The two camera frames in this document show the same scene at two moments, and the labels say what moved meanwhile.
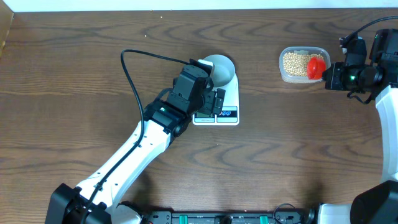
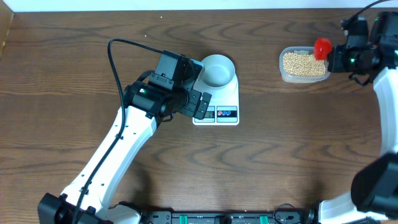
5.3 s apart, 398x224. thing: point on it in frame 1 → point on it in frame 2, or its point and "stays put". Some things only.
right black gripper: x=333 y=82 → x=335 y=65
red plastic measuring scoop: x=316 y=66 → x=323 y=46
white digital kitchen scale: x=229 y=114 stays put
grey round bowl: x=224 y=71 stays put
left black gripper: x=206 y=107 → x=193 y=97
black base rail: x=229 y=217 stays put
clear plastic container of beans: x=293 y=62 stays put
